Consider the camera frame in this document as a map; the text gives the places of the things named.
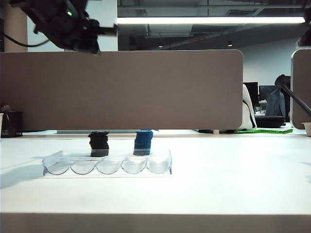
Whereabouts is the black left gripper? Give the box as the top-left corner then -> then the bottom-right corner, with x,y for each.
74,18 -> 119,56

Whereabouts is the black poker chip stack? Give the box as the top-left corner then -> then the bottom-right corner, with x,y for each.
88,130 -> 110,157

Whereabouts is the blue poker chip stack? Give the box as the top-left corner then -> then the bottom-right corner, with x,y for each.
133,133 -> 153,156

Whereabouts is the clear plastic chip tray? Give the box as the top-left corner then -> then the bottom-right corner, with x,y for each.
42,150 -> 173,176

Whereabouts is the wide brown desk partition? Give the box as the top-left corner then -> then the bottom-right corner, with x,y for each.
0,50 -> 244,132

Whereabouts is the black mesh pen holder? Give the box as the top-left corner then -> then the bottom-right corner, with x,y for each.
0,104 -> 24,138

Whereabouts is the long ceiling light strip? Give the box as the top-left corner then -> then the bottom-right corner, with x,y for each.
117,17 -> 306,24

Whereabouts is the black computer monitor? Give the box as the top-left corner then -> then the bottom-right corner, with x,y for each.
259,85 -> 276,100
243,82 -> 259,102

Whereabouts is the white chair back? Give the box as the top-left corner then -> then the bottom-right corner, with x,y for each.
242,83 -> 258,129

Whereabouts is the person in dark shirt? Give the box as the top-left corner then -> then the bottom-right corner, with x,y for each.
265,87 -> 292,118

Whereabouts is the black round seat cushion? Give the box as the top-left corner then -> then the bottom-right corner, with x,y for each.
254,116 -> 287,128

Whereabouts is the green tape strip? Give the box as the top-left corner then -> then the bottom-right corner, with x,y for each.
234,128 -> 294,135

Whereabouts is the narrow brown desk partition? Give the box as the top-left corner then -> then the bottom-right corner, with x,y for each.
291,49 -> 311,131

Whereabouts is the black diagonal pole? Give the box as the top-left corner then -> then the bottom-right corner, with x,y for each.
274,75 -> 311,114

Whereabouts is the white paper bowl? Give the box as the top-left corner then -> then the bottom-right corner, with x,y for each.
301,122 -> 311,137

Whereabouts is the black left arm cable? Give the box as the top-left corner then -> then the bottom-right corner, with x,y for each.
3,33 -> 51,48

